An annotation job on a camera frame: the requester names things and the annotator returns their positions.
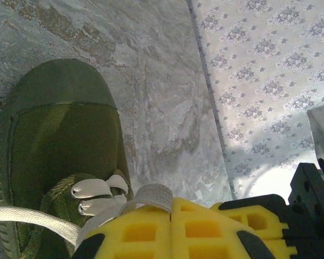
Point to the white shoelace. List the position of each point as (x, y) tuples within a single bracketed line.
[(29, 217)]

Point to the olive green canvas shoe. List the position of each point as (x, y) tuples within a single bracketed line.
[(59, 140)]

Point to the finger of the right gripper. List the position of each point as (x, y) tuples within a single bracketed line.
[(259, 207)]

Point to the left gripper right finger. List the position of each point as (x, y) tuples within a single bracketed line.
[(205, 237)]

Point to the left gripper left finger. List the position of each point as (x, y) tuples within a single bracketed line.
[(140, 237)]

